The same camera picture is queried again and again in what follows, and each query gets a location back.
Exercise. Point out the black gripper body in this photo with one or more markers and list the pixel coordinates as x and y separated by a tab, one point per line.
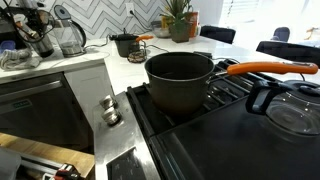
20	16

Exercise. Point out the metal utensil holder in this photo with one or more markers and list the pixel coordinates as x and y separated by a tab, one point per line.
45	43

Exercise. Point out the glass electric kettle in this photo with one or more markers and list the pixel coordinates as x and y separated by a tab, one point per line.
71	41

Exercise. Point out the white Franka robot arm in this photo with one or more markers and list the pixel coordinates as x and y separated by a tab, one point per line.
30	3

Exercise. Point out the steel stove knob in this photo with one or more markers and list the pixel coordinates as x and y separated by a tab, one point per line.
107	102
111	116

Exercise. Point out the steel gas stove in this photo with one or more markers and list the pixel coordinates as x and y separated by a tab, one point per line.
233	146

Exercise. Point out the blue plastic container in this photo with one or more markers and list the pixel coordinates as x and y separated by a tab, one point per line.
6	46

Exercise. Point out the checkered dish towel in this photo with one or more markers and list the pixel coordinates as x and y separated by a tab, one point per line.
18	60

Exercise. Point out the steel dishwasher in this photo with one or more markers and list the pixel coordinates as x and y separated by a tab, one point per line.
40	113

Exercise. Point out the white kitchen cabinet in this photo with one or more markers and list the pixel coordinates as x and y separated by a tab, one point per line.
90	90

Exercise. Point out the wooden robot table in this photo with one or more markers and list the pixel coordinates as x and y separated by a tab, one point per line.
50	151

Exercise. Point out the clear glass bowl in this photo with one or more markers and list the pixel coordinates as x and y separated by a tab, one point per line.
161	31

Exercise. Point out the potted green plant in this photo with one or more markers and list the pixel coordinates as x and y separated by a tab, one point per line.
180	30

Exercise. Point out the yellow oil bottle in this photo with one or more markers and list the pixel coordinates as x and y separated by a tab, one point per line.
194	23

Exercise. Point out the black chair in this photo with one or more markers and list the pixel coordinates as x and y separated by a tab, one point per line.
216	34

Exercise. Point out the blue chair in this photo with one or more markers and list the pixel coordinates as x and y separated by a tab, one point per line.
280	34

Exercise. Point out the dark dining table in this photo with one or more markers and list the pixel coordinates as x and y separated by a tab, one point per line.
286	51

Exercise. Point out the white wall outlet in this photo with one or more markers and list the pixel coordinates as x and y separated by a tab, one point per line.
130	8

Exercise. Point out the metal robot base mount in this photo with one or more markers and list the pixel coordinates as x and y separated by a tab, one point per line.
33	166

